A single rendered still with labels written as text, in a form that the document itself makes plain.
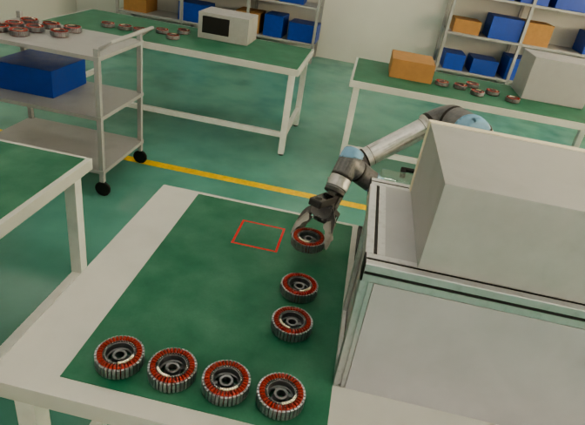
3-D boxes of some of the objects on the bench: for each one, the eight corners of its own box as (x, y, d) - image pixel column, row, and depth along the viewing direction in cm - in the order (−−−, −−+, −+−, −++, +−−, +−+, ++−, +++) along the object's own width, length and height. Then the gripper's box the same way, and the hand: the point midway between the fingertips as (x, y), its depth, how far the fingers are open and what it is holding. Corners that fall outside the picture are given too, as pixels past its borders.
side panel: (341, 311, 146) (365, 217, 130) (352, 313, 145) (376, 219, 130) (332, 385, 121) (359, 279, 106) (344, 387, 121) (373, 283, 106)
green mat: (198, 193, 194) (198, 193, 194) (352, 226, 189) (353, 225, 189) (59, 376, 112) (59, 375, 112) (325, 442, 107) (325, 441, 107)
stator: (292, 309, 143) (293, 299, 141) (319, 333, 136) (321, 322, 134) (262, 325, 136) (263, 314, 134) (289, 350, 129) (291, 339, 127)
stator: (272, 286, 151) (274, 275, 149) (303, 277, 157) (305, 267, 155) (292, 308, 143) (293, 299, 141) (323, 299, 149) (326, 289, 147)
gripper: (362, 203, 168) (337, 257, 165) (316, 185, 176) (291, 237, 173) (357, 194, 160) (330, 251, 157) (309, 177, 168) (282, 230, 165)
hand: (307, 240), depth 163 cm, fingers closed on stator, 13 cm apart
